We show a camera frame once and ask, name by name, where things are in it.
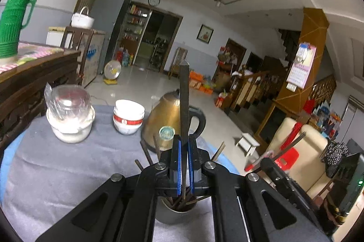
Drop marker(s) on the white chest freezer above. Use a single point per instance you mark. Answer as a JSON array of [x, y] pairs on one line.
[[93, 51]]

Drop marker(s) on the dark patterned cloth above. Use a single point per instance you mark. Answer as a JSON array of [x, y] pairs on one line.
[[334, 156]]

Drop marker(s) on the stack of orange boxes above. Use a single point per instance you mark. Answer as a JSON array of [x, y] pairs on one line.
[[199, 83]]

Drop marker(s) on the gold electric kettle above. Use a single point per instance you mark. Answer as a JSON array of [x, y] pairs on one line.
[[165, 120]]

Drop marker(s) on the grey chopstick holder cup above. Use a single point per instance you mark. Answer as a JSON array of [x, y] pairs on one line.
[[182, 216]]

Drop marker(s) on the round electric fan heater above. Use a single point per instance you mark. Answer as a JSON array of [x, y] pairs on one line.
[[112, 70]]

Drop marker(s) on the wooden chair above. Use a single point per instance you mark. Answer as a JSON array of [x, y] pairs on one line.
[[177, 60]]

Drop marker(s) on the red plastic stool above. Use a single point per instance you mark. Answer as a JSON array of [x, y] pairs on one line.
[[287, 158]]

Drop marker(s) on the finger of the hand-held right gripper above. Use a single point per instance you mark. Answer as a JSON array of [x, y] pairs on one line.
[[284, 179]]

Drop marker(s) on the shelf with goods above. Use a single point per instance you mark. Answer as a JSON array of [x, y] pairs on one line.
[[133, 26]]

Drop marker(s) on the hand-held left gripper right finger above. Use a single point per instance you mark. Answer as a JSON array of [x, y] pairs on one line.
[[190, 168]]

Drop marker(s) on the blue cloth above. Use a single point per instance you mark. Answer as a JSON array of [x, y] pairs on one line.
[[5, 162]]

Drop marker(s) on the carved dark wooden cabinet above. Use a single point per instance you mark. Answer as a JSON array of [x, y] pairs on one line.
[[34, 80]]

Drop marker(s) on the grey towel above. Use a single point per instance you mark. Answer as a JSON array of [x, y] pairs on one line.
[[57, 173]]

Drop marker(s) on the framed wall picture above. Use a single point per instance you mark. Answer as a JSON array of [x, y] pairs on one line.
[[205, 34]]

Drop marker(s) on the wall calendar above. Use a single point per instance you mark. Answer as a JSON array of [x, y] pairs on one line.
[[301, 66]]

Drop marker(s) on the plain white bowl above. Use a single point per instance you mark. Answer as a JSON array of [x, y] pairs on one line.
[[129, 110]]

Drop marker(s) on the beige armchair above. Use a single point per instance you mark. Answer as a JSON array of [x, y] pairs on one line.
[[310, 151]]

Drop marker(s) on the green thermos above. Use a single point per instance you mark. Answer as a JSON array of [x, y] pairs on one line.
[[14, 20]]

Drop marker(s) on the round wall clock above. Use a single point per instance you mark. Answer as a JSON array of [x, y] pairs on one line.
[[154, 0]]

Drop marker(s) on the wooden pillar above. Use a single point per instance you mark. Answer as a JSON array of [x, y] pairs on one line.
[[310, 29]]

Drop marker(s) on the grey refrigerator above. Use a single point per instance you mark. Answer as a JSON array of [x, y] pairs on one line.
[[109, 14]]

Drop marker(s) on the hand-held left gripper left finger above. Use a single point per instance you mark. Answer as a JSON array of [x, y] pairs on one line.
[[179, 168]]

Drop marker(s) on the patterned tablecloth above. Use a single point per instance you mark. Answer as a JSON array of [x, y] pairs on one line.
[[34, 53]]

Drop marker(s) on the small white stool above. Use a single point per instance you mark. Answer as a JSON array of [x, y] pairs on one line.
[[247, 144]]

